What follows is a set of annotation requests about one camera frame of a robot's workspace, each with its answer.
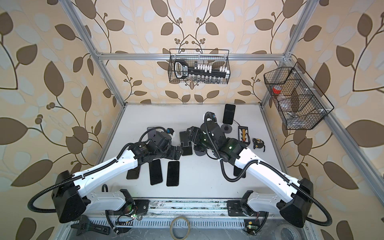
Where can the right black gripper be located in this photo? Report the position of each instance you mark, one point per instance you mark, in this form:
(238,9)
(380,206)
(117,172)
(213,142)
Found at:
(199,132)

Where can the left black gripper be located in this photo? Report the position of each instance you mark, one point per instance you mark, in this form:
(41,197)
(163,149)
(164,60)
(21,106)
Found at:
(173,155)

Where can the black phone with label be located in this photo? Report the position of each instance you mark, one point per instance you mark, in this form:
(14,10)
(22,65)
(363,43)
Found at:
(173,174)

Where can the purple edged black phone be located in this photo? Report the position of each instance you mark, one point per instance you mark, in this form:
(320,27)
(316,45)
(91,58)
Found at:
(238,172)

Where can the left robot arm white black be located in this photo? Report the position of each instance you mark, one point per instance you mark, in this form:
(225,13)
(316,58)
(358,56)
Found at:
(70,193)

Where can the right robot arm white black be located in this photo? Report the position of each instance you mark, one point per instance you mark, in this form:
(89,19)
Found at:
(293,198)

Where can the black centre phone stand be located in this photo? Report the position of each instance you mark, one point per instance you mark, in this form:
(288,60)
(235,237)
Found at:
(186,144)

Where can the round stand of phone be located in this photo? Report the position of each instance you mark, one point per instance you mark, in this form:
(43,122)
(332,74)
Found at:
(226,128)
(200,151)

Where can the grey round phone stand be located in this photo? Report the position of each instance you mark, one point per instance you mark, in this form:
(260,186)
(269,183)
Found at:
(152,131)

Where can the round stand of rear phone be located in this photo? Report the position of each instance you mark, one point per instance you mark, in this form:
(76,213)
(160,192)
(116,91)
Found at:
(226,128)

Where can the rear tall black phone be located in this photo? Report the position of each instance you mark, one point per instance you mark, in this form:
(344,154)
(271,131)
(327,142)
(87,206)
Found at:
(229,114)

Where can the black charger board yellow plugs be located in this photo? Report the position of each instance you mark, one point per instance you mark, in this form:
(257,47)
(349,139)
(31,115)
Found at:
(243,135)

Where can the black yellow tape measure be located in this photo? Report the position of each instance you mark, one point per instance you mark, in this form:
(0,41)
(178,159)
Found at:
(258,144)

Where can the red cap bottle in basket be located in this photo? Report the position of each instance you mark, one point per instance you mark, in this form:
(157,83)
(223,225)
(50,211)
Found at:
(277,90)

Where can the black adjustable wrench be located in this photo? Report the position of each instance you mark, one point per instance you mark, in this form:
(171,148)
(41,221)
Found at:
(84,225)

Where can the grey tape roll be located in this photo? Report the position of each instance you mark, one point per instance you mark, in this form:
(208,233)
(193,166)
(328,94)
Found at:
(287,232)

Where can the wire basket on back wall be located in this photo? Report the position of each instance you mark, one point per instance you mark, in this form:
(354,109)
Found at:
(206,66)

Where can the wire basket on wall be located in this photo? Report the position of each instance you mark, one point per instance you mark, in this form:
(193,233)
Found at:
(206,66)
(302,104)

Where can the wire basket on right wall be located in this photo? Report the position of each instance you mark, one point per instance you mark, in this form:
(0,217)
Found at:
(302,104)

